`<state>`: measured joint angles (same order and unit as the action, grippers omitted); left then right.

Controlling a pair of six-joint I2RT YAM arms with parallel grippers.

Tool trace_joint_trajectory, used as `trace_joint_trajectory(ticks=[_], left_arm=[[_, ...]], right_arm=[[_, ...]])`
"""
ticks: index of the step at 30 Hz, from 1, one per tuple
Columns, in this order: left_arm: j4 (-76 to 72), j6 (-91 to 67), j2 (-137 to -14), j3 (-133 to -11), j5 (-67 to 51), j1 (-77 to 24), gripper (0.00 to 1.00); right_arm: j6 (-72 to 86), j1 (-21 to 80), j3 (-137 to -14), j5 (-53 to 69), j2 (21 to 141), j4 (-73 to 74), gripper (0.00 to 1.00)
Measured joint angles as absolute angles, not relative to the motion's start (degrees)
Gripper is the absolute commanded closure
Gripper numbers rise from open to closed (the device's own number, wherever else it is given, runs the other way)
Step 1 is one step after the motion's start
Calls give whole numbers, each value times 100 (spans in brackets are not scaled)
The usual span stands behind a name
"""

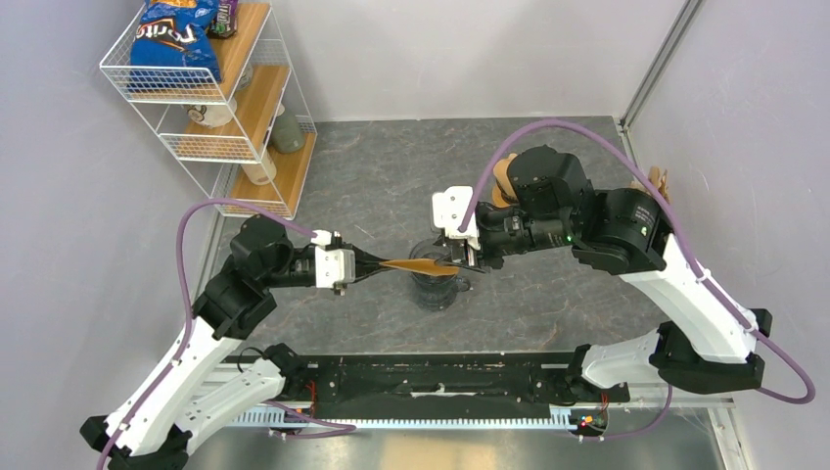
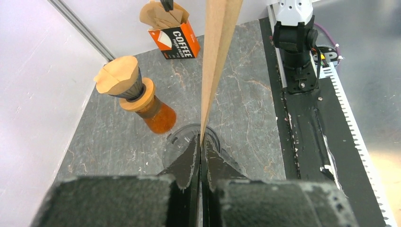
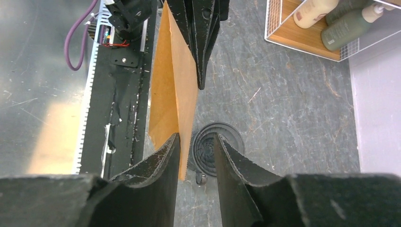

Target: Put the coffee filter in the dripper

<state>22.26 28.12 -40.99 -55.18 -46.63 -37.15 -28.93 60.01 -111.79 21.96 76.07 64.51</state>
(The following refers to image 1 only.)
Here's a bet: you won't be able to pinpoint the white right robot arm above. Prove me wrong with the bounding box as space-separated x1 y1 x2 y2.
431 145 771 395

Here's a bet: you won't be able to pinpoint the dark snack packet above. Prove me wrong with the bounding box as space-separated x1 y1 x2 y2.
207 0 239 39

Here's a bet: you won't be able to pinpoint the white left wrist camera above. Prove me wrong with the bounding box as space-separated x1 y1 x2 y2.
310 230 350 290

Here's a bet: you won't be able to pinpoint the brown paper coffee filters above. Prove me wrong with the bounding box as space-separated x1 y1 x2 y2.
629 165 671 205

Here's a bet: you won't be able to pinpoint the green ceramic vase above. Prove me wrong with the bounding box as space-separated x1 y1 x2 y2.
270 104 305 154

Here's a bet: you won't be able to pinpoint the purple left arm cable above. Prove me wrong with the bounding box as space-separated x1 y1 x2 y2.
95 198 358 470

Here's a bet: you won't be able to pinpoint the white ceramic mug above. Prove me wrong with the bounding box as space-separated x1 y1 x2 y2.
182 98 238 128

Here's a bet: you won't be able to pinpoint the blue chips bag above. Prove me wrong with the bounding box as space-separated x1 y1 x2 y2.
130 0 223 82

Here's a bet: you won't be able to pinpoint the beige paper cup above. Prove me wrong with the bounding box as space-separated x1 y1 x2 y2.
240 149 277 186

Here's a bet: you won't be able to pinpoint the clear glass pitcher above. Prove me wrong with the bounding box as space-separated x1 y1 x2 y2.
410 274 472 311

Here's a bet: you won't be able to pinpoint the wooden ring dripper holder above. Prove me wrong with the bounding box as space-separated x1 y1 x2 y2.
491 185 518 209

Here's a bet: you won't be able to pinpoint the smoky glass dripper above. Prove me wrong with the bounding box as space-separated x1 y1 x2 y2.
409 239 458 289

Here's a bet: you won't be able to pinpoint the aluminium frame rail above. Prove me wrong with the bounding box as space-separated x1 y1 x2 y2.
126 362 757 470

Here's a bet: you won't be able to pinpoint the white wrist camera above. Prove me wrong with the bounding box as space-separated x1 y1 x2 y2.
430 186 481 250
310 230 350 290

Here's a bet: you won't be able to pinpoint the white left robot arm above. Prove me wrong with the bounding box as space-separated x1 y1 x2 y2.
80 215 385 469

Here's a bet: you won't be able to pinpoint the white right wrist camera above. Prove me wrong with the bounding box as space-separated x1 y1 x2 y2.
430 186 481 250

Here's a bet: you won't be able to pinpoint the white wire wooden shelf rack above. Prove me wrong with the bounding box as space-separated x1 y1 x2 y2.
99 1 317 218

